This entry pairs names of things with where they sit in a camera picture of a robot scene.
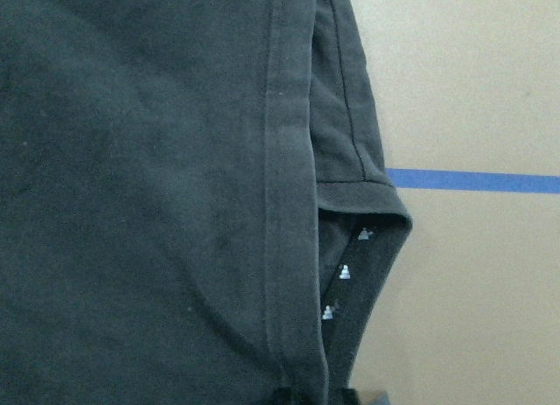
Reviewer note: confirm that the black printed t-shirt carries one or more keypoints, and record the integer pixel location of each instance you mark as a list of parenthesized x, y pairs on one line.
[(194, 203)]

